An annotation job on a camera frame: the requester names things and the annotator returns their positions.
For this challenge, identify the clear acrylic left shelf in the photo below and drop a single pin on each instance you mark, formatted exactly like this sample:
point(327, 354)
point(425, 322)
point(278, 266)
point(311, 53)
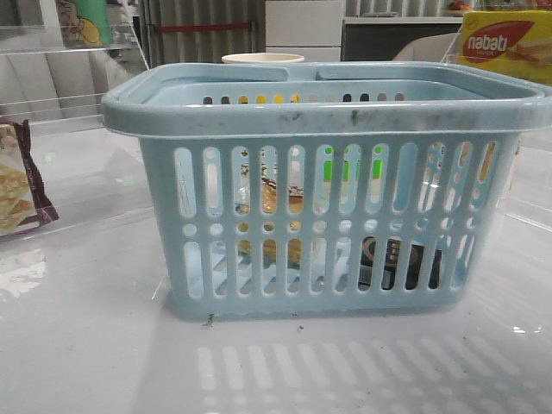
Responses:
point(90, 174)

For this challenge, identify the brown cracker snack packet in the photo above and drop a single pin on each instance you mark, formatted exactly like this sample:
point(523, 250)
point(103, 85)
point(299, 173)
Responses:
point(24, 202)

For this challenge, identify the yellow nabati wafer box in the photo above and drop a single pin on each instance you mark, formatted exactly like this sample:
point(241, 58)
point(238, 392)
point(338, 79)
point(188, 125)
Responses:
point(475, 19)

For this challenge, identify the green cartoon snack bag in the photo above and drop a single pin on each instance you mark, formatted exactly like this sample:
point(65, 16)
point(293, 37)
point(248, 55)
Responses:
point(84, 23)

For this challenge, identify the clear acrylic right stand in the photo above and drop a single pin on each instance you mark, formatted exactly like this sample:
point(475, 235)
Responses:
point(453, 47)

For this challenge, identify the white cabinet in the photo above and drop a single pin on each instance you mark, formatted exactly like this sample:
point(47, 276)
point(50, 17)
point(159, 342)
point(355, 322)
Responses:
point(312, 29)

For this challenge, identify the light blue plastic basket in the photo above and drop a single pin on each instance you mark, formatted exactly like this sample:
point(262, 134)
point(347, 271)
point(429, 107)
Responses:
point(266, 179)

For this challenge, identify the white paper cup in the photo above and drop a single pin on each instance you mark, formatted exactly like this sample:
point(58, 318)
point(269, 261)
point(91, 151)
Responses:
point(262, 58)

